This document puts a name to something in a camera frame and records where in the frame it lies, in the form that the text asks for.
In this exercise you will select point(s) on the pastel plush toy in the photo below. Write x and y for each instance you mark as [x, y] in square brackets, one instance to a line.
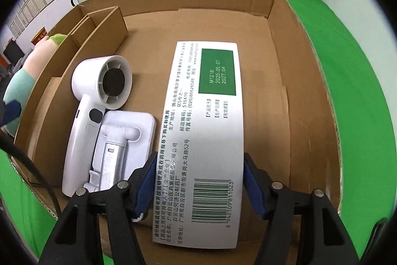
[21, 81]

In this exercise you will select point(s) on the large cardboard box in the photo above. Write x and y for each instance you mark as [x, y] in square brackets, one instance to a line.
[294, 97]

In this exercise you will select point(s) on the small orange box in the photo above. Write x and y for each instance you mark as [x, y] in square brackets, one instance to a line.
[3, 60]

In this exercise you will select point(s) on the black monitor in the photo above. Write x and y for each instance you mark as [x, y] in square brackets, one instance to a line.
[13, 51]

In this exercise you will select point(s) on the white folding phone stand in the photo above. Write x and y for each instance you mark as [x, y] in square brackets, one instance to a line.
[136, 125]

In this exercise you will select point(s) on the narrow cardboard box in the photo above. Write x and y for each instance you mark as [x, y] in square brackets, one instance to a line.
[105, 26]

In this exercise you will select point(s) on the red paper cup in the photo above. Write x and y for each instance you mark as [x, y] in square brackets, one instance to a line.
[39, 36]

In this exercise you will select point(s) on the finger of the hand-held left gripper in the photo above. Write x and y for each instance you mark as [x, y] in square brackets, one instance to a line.
[13, 109]

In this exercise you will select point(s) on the white handheld fan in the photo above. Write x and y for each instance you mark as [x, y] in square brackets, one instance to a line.
[80, 134]

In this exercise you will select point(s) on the white green medicine box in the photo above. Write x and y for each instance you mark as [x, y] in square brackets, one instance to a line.
[204, 128]

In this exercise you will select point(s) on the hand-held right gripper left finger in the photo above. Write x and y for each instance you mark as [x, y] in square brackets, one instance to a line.
[145, 187]

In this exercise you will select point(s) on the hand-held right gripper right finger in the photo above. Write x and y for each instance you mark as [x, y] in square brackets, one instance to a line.
[255, 190]

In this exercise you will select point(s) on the green table cloth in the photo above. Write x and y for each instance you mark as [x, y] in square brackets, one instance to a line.
[356, 97]

